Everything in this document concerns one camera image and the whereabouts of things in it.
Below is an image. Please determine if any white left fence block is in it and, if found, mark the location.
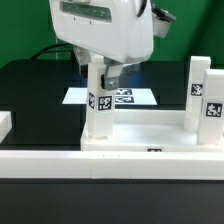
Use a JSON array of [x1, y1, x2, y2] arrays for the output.
[[0, 111, 12, 144]]

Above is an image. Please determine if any white front fence bar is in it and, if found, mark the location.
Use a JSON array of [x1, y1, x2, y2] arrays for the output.
[[0, 150, 224, 180]]

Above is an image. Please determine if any black cable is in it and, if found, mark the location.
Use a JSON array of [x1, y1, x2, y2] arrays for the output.
[[30, 42, 74, 60]]

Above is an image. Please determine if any fiducial marker sheet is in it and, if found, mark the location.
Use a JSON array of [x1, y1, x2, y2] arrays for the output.
[[63, 87, 157, 105]]

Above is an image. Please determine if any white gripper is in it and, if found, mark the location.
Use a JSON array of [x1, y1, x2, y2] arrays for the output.
[[49, 0, 153, 90]]

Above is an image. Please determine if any white desk tabletop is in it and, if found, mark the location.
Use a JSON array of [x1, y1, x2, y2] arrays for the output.
[[80, 109, 224, 153]]

